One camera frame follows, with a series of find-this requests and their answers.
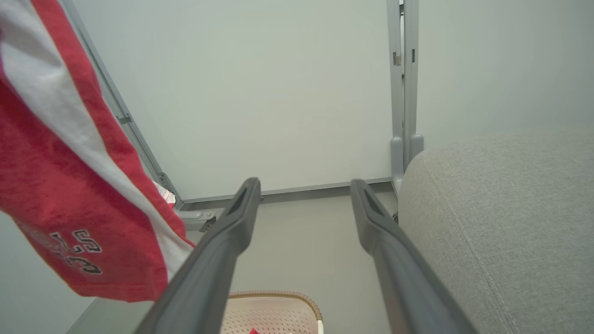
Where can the white perforated laundry basket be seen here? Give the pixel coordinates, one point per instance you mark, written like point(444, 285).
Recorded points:
point(278, 315)

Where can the grey fabric sofa seat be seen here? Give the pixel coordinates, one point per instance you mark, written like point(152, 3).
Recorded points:
point(510, 222)

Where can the grey partition stand foot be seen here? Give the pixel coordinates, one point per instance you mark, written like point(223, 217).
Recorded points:
point(404, 93)

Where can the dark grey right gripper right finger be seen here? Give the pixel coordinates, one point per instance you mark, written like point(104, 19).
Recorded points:
point(403, 278)

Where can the black caster wheel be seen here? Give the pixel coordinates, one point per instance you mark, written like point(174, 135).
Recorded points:
point(395, 217)

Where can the red white basketball shorts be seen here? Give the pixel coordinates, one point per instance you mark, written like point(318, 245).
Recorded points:
point(60, 185)

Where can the grey partition base rail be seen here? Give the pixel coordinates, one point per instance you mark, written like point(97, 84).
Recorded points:
point(301, 191)

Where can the grey metal partition frame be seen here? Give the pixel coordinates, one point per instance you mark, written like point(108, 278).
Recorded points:
point(116, 99)

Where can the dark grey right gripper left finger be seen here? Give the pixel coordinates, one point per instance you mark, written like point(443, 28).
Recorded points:
point(209, 269)

